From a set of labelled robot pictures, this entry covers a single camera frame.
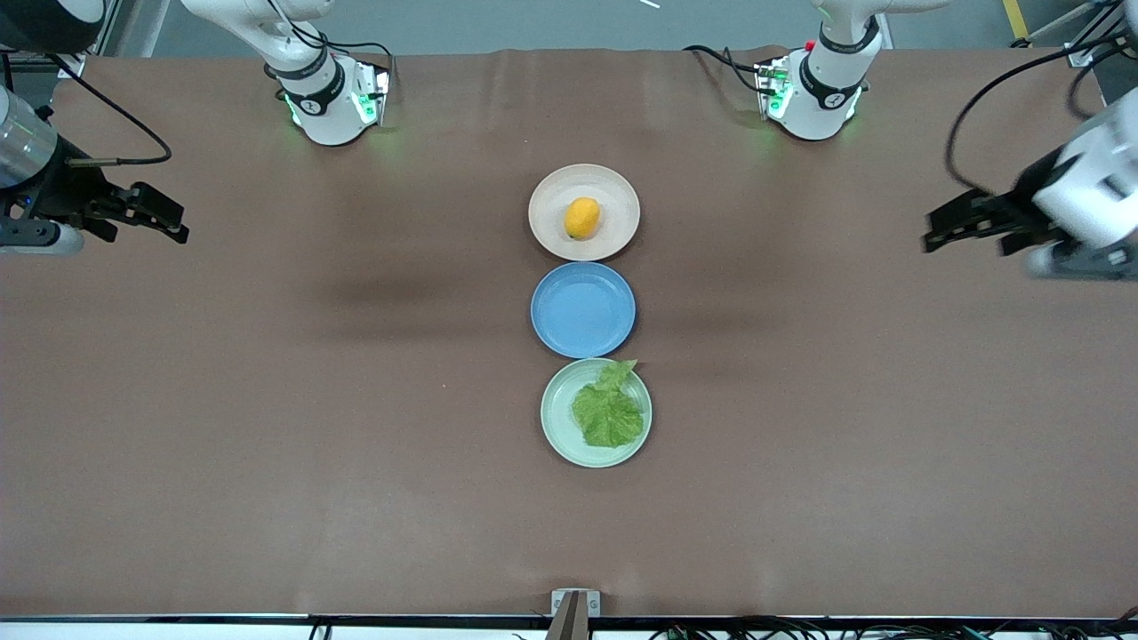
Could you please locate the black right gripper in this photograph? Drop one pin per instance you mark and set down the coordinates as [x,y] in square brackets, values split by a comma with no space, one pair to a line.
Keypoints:
[60,189]

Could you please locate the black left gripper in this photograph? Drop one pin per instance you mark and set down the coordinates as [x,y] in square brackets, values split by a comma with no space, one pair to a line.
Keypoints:
[1029,191]

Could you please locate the yellow lemon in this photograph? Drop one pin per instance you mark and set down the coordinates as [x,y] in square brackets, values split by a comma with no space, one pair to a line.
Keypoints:
[582,219]

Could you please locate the green lettuce leaf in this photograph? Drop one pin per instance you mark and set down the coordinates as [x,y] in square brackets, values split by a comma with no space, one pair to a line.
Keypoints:
[609,413]

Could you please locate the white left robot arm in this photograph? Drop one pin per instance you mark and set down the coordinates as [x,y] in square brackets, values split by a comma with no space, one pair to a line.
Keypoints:
[813,116]

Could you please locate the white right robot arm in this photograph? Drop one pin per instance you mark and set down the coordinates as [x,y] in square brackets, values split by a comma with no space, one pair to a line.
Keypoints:
[329,116]

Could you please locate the brown table cover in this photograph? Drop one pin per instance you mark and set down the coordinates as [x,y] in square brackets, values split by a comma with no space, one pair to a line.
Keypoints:
[267,444]

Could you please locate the beige round plate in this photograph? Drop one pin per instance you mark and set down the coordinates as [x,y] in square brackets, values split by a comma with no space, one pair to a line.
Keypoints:
[613,191]

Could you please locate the blue round plate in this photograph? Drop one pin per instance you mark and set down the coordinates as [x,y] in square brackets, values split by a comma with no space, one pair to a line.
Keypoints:
[582,311]

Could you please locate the pale green round plate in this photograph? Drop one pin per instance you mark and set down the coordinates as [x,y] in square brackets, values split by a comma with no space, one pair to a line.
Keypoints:
[558,418]

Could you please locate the aluminium frame profile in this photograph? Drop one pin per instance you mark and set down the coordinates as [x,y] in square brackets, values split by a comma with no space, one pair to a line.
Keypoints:
[124,27]
[1080,53]

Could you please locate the white table edge rail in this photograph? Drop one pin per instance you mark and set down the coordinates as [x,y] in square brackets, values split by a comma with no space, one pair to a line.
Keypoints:
[178,633]

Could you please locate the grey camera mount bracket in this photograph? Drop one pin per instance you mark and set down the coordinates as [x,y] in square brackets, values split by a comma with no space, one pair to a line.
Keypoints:
[560,603]

